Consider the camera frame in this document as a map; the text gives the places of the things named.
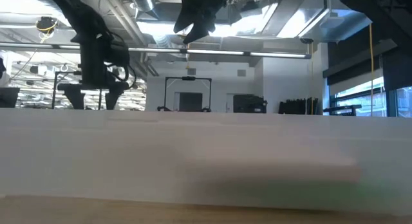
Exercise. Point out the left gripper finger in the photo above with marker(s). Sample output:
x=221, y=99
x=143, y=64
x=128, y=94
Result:
x=76, y=100
x=112, y=100

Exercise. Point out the smooth silver round duct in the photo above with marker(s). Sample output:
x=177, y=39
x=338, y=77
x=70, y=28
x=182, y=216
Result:
x=143, y=2

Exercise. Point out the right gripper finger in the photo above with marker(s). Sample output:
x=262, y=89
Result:
x=185, y=22
x=199, y=33

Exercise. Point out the black folded panels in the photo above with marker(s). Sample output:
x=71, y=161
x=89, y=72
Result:
x=297, y=106

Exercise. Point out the black window blind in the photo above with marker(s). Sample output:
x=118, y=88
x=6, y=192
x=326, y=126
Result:
x=397, y=66

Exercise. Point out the small dome security camera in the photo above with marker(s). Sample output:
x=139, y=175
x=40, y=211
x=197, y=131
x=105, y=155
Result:
x=306, y=41

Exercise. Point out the black perforated cart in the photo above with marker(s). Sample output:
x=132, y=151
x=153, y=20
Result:
x=342, y=107

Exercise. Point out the long ceiling light bar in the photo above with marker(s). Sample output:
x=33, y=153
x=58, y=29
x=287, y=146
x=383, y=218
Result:
x=219, y=52

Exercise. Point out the grey wall vent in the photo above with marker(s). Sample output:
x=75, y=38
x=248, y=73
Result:
x=241, y=72
x=192, y=71

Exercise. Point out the clear plastic pencil box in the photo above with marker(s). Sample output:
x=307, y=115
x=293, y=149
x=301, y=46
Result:
x=206, y=146

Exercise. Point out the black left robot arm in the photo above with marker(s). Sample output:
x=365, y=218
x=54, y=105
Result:
x=83, y=14

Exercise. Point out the black equipment cabinet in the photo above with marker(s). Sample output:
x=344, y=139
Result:
x=249, y=104

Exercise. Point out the black screen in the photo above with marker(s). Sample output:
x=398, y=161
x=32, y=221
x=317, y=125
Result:
x=9, y=97

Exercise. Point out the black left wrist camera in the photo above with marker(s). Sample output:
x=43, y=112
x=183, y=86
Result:
x=119, y=55

